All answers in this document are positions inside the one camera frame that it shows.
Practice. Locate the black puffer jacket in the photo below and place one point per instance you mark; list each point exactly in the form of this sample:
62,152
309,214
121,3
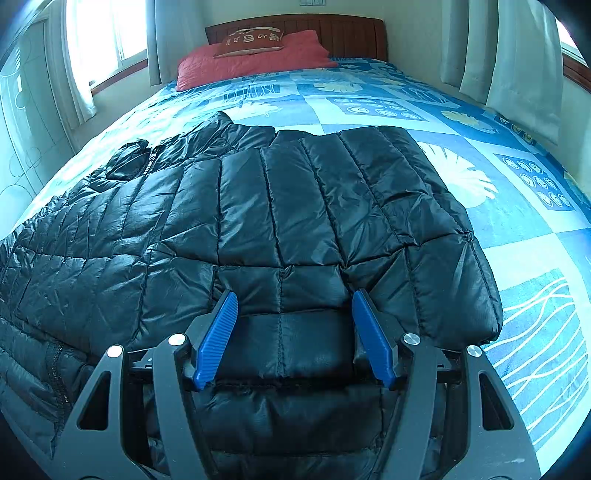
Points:
277,207

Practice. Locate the wide grey curtain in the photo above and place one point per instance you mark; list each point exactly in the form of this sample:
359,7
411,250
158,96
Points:
508,55

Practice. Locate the frosted glass wardrobe door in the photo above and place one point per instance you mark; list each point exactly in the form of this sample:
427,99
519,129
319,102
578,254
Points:
27,120

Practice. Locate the brown printed cushion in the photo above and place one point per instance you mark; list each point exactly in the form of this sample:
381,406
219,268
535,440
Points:
249,42

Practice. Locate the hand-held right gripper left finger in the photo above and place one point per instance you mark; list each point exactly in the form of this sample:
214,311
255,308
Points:
217,337

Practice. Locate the bed with blue patterned sheet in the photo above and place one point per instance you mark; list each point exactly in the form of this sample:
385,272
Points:
508,221

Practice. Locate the wooden headboard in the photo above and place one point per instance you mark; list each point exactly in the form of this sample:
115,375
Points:
351,37

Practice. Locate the white sheer curtain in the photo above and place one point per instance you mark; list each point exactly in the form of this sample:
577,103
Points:
74,83

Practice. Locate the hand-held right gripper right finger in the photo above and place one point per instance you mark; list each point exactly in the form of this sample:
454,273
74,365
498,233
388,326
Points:
371,341

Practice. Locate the window with wooden frame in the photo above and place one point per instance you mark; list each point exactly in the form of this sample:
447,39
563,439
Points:
575,60

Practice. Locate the window with brown sill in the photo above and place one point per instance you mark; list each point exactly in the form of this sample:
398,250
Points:
111,32

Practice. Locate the red pillow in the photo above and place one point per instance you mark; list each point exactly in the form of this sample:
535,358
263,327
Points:
258,67

